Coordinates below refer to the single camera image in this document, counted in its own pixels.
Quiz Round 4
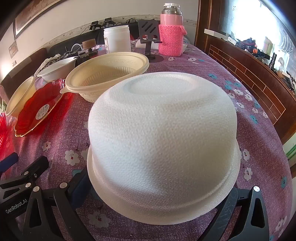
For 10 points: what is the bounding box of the white foam bowl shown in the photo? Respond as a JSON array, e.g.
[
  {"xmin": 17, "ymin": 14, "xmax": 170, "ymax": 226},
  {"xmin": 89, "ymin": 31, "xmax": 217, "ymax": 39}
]
[{"xmin": 87, "ymin": 71, "xmax": 241, "ymax": 226}]

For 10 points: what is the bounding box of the brown brick pattern ledge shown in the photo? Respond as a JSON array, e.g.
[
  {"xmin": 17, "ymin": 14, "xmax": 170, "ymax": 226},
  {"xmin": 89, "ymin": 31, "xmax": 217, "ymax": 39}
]
[{"xmin": 205, "ymin": 35, "xmax": 286, "ymax": 144}]

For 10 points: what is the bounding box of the white plastic jar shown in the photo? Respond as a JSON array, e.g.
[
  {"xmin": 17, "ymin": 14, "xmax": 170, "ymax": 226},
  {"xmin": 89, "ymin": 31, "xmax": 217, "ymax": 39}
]
[{"xmin": 103, "ymin": 25, "xmax": 132, "ymax": 54}]

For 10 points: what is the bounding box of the pink thermos with knit sleeve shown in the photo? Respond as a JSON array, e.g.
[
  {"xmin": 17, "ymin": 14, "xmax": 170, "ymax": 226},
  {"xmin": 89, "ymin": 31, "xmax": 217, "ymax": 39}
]
[{"xmin": 158, "ymin": 3, "xmax": 187, "ymax": 57}]

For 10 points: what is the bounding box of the dark bottle with wooden cap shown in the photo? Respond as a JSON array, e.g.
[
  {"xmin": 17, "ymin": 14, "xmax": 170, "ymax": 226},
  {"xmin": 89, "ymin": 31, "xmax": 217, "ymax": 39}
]
[{"xmin": 79, "ymin": 39, "xmax": 99, "ymax": 58}]

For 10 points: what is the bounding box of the cream patterned plastic bowl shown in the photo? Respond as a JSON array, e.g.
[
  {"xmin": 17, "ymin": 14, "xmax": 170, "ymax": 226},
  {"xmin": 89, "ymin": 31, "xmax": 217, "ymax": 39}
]
[{"xmin": 60, "ymin": 52, "xmax": 149, "ymax": 103}]

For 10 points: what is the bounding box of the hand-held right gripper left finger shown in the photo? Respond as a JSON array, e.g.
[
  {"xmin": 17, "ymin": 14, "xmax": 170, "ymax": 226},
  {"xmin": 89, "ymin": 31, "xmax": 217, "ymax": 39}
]
[{"xmin": 23, "ymin": 168, "xmax": 102, "ymax": 241}]

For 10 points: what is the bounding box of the white box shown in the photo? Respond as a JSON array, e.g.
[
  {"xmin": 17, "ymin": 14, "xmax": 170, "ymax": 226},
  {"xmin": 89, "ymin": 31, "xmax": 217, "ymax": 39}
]
[{"xmin": 204, "ymin": 29, "xmax": 232, "ymax": 40}]

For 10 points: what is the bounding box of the framed horse painting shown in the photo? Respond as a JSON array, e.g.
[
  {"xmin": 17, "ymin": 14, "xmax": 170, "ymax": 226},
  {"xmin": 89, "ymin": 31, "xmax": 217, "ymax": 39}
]
[{"xmin": 13, "ymin": 0, "xmax": 67, "ymax": 40}]

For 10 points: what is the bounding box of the black sofa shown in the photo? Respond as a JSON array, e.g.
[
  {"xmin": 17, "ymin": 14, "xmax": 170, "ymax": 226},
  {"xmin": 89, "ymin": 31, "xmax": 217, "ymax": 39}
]
[{"xmin": 47, "ymin": 23, "xmax": 139, "ymax": 61}]

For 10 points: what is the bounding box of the purple floral tablecloth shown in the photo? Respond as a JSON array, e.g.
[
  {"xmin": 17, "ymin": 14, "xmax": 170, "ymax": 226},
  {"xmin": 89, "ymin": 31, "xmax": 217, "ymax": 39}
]
[{"xmin": 0, "ymin": 43, "xmax": 293, "ymax": 241}]

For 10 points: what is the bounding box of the wooden window frame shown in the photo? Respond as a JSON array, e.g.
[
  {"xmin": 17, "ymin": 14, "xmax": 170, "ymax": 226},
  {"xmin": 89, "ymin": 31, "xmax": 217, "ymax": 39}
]
[{"xmin": 194, "ymin": 0, "xmax": 212, "ymax": 47}]

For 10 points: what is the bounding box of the black phone stand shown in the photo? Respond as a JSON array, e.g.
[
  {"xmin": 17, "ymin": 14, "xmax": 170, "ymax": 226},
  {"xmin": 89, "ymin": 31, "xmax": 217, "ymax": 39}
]
[{"xmin": 138, "ymin": 20, "xmax": 163, "ymax": 62}]

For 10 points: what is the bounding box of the small framed wall plaque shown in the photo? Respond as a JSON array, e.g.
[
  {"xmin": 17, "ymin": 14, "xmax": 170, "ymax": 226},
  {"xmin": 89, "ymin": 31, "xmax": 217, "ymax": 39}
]
[{"xmin": 9, "ymin": 42, "xmax": 18, "ymax": 58}]

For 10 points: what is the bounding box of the red gold-rimmed plate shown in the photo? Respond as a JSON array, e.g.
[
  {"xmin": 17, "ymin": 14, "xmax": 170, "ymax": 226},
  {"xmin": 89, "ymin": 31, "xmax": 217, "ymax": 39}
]
[
  {"xmin": 0, "ymin": 113, "xmax": 11, "ymax": 151},
  {"xmin": 13, "ymin": 78, "xmax": 67, "ymax": 138}
]

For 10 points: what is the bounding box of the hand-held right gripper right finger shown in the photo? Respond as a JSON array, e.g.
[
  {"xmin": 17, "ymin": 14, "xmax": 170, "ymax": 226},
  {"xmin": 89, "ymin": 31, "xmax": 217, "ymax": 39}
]
[{"xmin": 199, "ymin": 185, "xmax": 271, "ymax": 241}]

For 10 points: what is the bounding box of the white plastic bowl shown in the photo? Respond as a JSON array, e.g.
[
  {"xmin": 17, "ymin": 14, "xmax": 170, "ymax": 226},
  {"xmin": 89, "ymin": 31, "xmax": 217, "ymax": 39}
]
[{"xmin": 37, "ymin": 56, "xmax": 78, "ymax": 82}]

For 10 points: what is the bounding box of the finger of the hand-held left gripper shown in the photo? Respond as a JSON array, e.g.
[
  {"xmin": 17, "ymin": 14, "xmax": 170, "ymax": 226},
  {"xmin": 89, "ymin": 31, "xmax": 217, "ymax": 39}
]
[
  {"xmin": 0, "ymin": 156, "xmax": 49, "ymax": 189},
  {"xmin": 0, "ymin": 153, "xmax": 19, "ymax": 173}
]

